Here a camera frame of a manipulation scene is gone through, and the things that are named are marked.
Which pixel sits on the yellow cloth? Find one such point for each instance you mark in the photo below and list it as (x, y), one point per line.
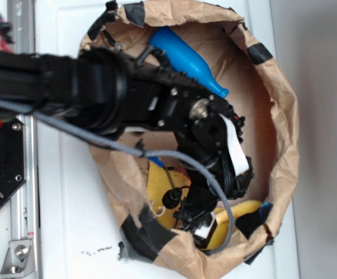
(158, 184)

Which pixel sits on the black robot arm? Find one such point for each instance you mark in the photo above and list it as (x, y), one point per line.
(140, 106)

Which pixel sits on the brown paper bag basin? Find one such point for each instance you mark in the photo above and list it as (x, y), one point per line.
(257, 87)

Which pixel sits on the blue plastic toy bottle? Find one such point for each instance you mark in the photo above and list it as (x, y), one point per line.
(184, 58)

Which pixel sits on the aluminium extrusion rail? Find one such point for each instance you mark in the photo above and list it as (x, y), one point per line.
(24, 204)

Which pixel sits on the metal corner bracket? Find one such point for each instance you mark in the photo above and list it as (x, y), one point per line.
(19, 260)

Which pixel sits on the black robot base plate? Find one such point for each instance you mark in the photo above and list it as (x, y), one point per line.
(12, 175)

